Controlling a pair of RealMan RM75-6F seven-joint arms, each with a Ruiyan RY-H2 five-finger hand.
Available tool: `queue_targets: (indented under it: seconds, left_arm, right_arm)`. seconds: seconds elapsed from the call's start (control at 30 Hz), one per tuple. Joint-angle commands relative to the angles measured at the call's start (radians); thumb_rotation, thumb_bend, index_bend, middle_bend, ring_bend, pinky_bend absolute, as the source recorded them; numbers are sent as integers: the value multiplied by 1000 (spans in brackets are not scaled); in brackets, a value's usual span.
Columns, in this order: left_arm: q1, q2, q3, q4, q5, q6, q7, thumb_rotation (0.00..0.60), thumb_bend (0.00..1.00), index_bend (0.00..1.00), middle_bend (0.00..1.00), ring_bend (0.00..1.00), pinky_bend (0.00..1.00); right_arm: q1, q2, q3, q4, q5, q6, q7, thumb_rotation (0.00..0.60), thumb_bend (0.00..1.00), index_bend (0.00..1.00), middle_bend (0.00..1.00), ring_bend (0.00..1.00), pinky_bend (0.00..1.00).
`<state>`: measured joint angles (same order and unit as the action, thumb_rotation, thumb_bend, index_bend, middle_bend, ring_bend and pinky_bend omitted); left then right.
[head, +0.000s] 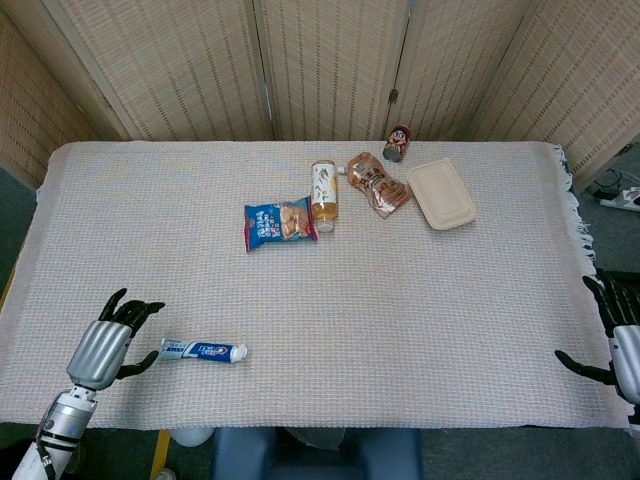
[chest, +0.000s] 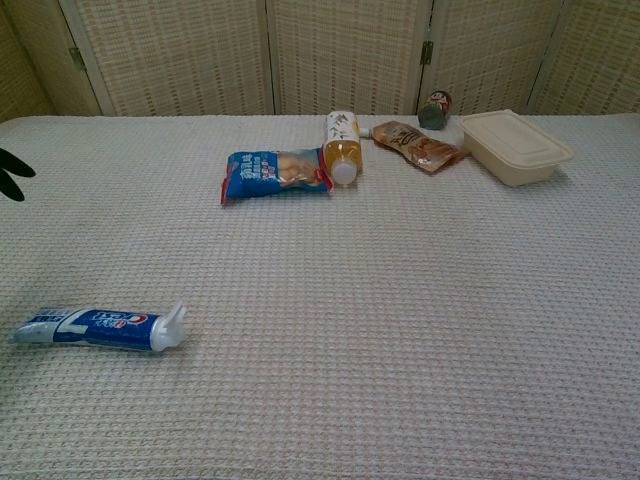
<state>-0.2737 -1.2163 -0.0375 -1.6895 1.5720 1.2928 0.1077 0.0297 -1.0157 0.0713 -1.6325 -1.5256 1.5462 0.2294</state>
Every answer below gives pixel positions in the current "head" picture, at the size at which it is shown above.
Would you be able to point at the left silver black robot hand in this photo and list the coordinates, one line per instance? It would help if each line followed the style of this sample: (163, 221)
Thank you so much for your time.
(97, 350)

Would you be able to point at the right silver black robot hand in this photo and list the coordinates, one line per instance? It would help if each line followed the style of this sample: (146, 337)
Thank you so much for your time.
(627, 355)

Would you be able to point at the blue white toothpaste tube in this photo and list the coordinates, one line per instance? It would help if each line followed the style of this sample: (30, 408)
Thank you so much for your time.
(205, 351)

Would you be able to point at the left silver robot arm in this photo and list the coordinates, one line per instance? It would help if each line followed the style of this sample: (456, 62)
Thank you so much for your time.
(62, 417)

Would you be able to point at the yellow table leg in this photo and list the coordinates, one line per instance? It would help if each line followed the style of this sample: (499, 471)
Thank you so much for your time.
(161, 452)

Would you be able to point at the white power strip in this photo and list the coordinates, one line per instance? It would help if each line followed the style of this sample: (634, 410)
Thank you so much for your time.
(622, 199)

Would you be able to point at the blue biscuit snack bag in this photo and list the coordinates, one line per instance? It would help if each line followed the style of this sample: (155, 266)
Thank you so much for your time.
(272, 225)

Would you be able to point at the blue padded seat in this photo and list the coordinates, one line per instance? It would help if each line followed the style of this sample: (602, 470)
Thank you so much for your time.
(315, 457)

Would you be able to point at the beige lidded lunch box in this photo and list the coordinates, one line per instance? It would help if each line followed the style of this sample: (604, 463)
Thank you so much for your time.
(441, 194)

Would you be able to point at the pale woven tablecloth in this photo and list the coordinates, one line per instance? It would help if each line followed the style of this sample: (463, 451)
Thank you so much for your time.
(350, 310)

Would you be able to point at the orange drink plastic bottle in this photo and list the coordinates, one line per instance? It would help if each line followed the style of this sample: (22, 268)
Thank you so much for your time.
(324, 192)

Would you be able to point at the brown spouted snack pouch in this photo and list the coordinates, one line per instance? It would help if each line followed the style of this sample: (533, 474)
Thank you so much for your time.
(377, 185)

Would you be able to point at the woven folding screen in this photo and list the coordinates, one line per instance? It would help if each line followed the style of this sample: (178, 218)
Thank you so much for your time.
(200, 65)

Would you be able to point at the red cartoon drink can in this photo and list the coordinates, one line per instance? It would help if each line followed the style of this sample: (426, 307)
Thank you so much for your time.
(396, 145)

